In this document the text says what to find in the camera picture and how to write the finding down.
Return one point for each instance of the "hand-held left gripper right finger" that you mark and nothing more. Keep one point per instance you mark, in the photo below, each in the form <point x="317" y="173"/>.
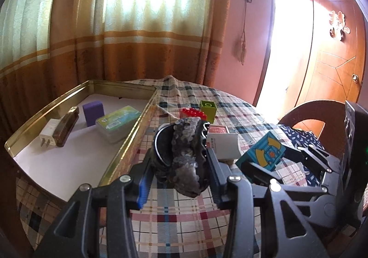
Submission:
<point x="217" y="171"/>

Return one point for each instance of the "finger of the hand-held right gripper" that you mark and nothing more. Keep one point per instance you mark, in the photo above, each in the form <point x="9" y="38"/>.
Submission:
<point x="316" y="157"/>
<point x="256" y="170"/>

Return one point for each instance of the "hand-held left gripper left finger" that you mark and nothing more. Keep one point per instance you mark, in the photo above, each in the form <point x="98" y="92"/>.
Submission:
<point x="143" y="192"/>

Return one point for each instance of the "blue cartoon-print box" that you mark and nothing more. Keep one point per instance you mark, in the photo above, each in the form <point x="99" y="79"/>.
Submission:
<point x="263" y="148"/>

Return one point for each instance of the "white cardboard box red label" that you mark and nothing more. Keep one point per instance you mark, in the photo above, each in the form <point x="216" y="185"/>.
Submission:
<point x="224" y="143"/>

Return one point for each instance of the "green toy brick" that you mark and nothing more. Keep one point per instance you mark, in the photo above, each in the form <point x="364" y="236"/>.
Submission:
<point x="209" y="111"/>

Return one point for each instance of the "red toy brick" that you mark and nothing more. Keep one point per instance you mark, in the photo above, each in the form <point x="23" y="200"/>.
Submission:
<point x="192" y="112"/>

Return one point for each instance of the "gold metal tin tray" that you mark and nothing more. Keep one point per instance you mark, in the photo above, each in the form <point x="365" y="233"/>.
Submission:
<point x="72" y="160"/>

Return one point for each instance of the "purple block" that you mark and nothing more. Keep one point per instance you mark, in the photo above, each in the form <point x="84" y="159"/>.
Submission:
<point x="93" y="112"/>

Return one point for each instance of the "brown glossy oblong case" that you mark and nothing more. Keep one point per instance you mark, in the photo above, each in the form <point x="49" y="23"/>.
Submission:
<point x="67" y="127"/>

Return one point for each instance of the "white plug charger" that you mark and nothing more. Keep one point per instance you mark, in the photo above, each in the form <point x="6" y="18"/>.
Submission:
<point x="49" y="131"/>

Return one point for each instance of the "blue feather-print cushion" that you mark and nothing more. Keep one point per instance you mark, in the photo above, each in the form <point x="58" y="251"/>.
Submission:
<point x="299" y="135"/>

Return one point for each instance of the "plaid tablecloth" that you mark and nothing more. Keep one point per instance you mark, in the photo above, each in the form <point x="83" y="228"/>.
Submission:
<point x="178" y="217"/>

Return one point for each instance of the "metal door knob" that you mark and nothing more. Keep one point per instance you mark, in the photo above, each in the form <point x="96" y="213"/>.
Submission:
<point x="355" y="78"/>

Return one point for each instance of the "wooden door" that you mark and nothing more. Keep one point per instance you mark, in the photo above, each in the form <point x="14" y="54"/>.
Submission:
<point x="330" y="74"/>

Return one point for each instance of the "gold door ornament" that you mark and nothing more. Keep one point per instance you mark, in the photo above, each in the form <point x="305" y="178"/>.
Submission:
<point x="337" y="25"/>

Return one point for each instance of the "orange and cream curtain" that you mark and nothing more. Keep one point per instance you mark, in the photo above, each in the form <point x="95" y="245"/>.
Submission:
<point x="143" y="54"/>

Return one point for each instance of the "dark door frame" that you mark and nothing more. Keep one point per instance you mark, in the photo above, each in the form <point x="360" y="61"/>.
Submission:
<point x="272" y="2"/>

